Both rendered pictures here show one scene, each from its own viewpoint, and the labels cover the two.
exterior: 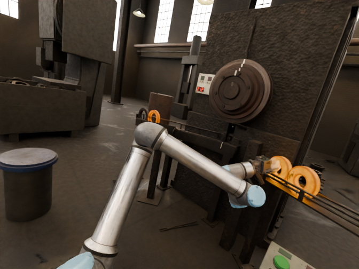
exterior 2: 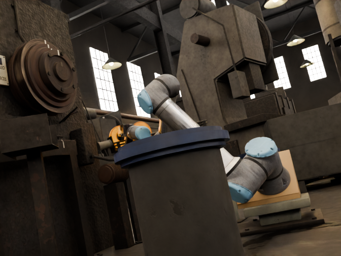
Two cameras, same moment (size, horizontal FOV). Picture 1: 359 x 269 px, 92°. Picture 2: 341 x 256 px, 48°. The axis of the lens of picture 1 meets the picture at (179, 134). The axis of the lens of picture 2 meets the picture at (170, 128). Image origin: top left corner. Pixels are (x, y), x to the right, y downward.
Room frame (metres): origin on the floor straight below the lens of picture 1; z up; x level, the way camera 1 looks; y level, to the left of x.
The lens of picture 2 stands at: (1.33, 1.98, 0.30)
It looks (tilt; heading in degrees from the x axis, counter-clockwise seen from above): 9 degrees up; 255
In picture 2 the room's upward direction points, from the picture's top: 12 degrees counter-clockwise
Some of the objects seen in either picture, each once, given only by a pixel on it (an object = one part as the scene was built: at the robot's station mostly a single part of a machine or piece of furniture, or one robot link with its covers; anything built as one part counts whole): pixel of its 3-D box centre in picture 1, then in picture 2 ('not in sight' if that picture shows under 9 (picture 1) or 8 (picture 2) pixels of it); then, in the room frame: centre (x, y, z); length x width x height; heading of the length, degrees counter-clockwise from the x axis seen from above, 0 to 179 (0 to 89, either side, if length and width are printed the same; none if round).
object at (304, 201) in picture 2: not in sight; (278, 204); (0.34, 0.12, 0.10); 0.32 x 0.32 x 0.04; 57
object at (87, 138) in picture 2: (251, 156); (81, 147); (1.25, -0.56, 0.68); 0.11 x 0.08 x 0.24; 141
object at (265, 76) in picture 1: (237, 92); (46, 77); (1.39, -0.37, 1.11); 0.47 x 0.06 x 0.47; 51
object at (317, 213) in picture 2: not in sight; (280, 216); (0.34, 0.12, 0.04); 0.40 x 0.40 x 0.08; 57
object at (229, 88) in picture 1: (232, 91); (59, 72); (1.31, -0.31, 1.11); 0.28 x 0.06 x 0.28; 51
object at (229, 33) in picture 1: (248, 122); (2, 132); (1.72, -0.64, 0.88); 1.08 x 0.73 x 1.76; 51
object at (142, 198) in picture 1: (153, 163); (40, 202); (1.49, 0.18, 0.36); 0.26 x 0.20 x 0.72; 86
